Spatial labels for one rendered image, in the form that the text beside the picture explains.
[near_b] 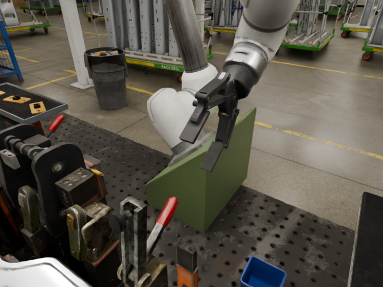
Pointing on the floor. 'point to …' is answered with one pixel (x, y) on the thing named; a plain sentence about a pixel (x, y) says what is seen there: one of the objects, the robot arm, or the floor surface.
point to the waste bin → (108, 76)
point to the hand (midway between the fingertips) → (199, 152)
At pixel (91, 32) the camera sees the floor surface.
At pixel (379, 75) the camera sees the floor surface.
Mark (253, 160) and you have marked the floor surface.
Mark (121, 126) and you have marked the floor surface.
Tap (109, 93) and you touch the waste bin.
